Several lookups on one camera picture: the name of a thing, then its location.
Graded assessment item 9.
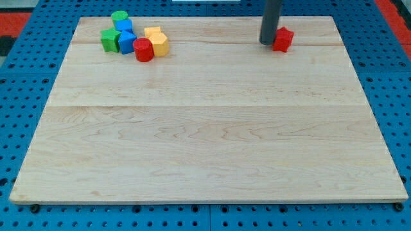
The yellow hexagon block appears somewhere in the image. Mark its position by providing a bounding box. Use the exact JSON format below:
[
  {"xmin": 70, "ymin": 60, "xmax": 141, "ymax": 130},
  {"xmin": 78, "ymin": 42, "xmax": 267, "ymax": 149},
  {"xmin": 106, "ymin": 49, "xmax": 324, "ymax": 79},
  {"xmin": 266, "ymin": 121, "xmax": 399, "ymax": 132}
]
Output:
[{"xmin": 148, "ymin": 33, "xmax": 170, "ymax": 56}]

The red star block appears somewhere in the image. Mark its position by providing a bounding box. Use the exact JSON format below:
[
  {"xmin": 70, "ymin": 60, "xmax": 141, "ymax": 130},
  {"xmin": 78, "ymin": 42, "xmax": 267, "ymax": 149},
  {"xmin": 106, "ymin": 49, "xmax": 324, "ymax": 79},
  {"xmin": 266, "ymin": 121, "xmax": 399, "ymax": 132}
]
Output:
[{"xmin": 272, "ymin": 27, "xmax": 294, "ymax": 53}]

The green star block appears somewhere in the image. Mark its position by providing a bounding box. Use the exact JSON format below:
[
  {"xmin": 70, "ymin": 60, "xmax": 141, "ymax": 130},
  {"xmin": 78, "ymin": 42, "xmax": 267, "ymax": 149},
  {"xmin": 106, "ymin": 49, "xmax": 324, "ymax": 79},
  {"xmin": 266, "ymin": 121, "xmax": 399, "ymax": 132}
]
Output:
[{"xmin": 100, "ymin": 28, "xmax": 121, "ymax": 53}]

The light wooden board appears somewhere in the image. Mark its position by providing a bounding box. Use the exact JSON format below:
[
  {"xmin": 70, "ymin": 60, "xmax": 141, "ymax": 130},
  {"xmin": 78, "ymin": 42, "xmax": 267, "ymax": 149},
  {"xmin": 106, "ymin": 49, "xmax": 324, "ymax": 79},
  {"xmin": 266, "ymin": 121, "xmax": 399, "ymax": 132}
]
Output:
[{"xmin": 10, "ymin": 16, "xmax": 408, "ymax": 205}]

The red cylinder block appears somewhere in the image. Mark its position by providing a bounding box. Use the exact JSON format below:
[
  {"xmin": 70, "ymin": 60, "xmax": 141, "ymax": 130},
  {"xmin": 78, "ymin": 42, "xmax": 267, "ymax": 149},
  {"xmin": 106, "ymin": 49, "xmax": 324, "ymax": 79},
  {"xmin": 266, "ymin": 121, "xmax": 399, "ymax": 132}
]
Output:
[{"xmin": 132, "ymin": 38, "xmax": 154, "ymax": 62}]

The yellow square block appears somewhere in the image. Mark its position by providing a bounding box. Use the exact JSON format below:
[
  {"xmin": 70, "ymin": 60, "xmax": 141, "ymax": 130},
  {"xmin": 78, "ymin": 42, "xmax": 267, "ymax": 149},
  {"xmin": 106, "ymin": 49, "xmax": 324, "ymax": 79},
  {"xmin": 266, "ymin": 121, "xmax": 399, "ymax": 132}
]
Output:
[{"xmin": 144, "ymin": 26, "xmax": 161, "ymax": 38}]

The blue pentagon block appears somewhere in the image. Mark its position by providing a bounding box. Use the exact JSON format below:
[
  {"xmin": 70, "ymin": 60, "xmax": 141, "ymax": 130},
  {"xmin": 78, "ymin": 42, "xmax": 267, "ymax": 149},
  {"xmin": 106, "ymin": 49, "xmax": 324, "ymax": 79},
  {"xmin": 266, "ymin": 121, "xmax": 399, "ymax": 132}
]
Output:
[{"xmin": 118, "ymin": 31, "xmax": 137, "ymax": 55}]

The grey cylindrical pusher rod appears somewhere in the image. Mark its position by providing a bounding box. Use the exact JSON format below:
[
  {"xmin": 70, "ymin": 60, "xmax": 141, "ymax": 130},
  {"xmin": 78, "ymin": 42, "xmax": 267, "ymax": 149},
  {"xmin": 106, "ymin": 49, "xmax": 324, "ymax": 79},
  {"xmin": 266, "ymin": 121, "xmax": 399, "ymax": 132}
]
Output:
[{"xmin": 259, "ymin": 0, "xmax": 283, "ymax": 46}]

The blue cube block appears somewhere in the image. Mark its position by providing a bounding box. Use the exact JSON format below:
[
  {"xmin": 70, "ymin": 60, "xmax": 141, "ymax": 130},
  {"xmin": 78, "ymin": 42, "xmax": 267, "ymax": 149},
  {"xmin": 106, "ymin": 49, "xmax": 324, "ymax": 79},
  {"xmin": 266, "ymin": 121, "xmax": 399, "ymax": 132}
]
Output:
[{"xmin": 114, "ymin": 19, "xmax": 133, "ymax": 33}]

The green cylinder block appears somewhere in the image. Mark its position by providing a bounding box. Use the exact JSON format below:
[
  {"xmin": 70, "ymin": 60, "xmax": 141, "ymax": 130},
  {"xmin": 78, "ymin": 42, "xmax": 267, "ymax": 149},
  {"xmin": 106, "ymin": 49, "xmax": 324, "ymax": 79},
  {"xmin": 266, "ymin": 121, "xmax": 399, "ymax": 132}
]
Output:
[{"xmin": 110, "ymin": 10, "xmax": 128, "ymax": 24}]

